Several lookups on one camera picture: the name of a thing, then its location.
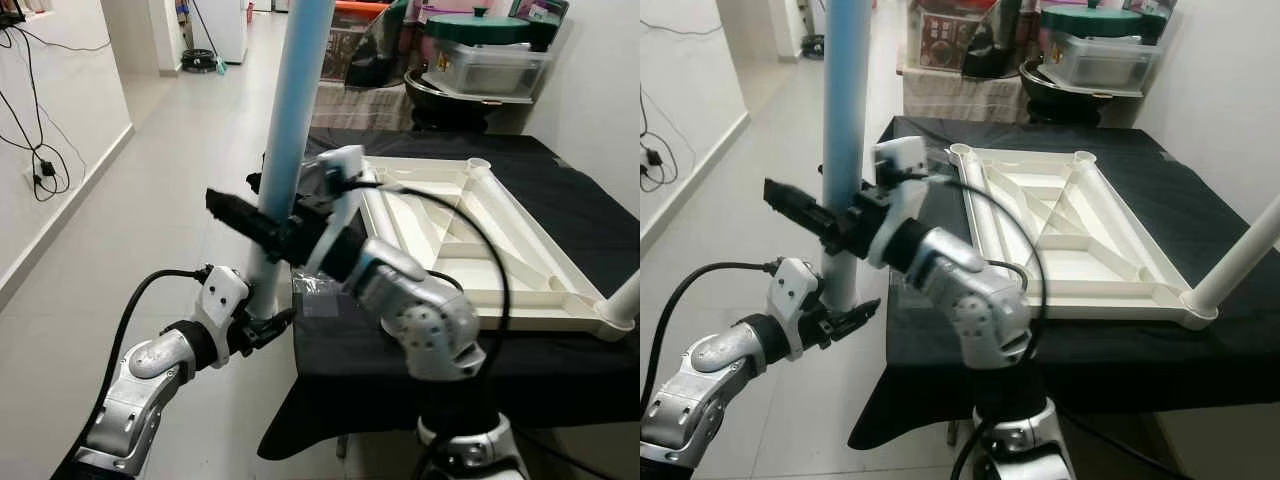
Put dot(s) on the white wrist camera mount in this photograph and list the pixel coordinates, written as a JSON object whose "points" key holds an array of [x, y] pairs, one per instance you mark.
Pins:
{"points": [[345, 168], [795, 300], [900, 158], [225, 295]]}

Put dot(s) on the grey metal table frame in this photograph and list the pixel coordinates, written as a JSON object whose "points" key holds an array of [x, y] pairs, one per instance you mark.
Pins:
{"points": [[342, 447]]}

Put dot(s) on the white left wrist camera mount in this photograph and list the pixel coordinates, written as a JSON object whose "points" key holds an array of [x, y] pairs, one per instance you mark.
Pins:
{"points": [[795, 300], [225, 295]]}

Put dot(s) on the black wall power adapter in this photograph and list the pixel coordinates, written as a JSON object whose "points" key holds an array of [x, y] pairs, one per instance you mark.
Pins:
{"points": [[655, 158], [45, 172]]}

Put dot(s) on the clear plastic storage bin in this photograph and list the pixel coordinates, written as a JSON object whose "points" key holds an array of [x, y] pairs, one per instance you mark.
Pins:
{"points": [[1110, 60], [495, 70]]}

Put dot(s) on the storage box with orange lid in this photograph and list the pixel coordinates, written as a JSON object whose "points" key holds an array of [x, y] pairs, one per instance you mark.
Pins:
{"points": [[345, 40], [935, 40]]}

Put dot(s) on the black round floor device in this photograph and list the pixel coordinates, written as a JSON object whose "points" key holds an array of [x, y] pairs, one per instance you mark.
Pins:
{"points": [[200, 62], [812, 46]]}

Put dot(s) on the black round wok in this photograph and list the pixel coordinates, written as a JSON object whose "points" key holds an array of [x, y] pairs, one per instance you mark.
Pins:
{"points": [[440, 105], [1050, 100]]}

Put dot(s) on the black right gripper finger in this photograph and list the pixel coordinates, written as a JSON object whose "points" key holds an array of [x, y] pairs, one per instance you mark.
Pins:
{"points": [[245, 218], [800, 208]]}

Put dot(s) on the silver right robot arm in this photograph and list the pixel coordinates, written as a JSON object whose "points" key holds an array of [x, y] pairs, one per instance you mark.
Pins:
{"points": [[430, 320], [980, 300]]}

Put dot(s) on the dark green round lid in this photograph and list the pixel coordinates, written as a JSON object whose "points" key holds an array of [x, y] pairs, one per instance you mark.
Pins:
{"points": [[1090, 20], [480, 28]]}

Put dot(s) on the black plastic bag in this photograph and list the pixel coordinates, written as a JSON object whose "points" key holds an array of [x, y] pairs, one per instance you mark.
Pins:
{"points": [[990, 50], [375, 60]]}

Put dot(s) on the black tablecloth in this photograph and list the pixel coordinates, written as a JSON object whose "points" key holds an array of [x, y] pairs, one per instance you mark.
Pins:
{"points": [[1100, 370], [500, 380]]}

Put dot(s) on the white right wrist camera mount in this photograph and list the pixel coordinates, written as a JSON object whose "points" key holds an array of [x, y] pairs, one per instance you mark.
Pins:
{"points": [[900, 158], [345, 168]]}

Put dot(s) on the clear crossed tape patch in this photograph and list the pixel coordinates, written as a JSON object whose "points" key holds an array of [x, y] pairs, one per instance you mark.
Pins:
{"points": [[318, 300]]}

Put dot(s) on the white plastic children table top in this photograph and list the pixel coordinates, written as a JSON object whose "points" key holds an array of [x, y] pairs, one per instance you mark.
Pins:
{"points": [[1090, 230], [520, 240]]}

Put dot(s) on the black router with antennas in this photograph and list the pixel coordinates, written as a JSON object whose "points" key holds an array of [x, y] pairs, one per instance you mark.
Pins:
{"points": [[10, 12]]}

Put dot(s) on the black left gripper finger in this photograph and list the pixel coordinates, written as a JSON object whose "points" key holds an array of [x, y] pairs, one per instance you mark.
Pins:
{"points": [[278, 325], [858, 318]]}

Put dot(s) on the broom with teal head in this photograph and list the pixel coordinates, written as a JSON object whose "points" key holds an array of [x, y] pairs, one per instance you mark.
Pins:
{"points": [[220, 68]]}

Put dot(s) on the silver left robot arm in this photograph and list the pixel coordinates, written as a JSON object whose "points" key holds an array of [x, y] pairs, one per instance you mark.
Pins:
{"points": [[140, 375], [700, 380]]}

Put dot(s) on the beige patterned table cloth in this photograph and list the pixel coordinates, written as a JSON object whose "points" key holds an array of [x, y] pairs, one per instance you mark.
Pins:
{"points": [[950, 95], [360, 105]]}

